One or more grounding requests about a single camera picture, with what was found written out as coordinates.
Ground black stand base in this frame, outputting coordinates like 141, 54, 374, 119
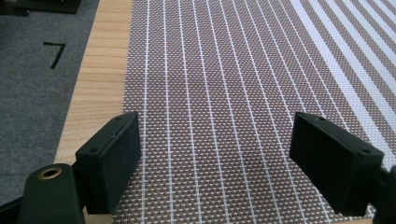
0, 0, 82, 17

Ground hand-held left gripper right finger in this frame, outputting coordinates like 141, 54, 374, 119
289, 111, 385, 217

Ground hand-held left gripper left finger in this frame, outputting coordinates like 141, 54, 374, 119
75, 111, 142, 216

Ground brown white striped woven placemat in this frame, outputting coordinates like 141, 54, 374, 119
112, 0, 396, 224

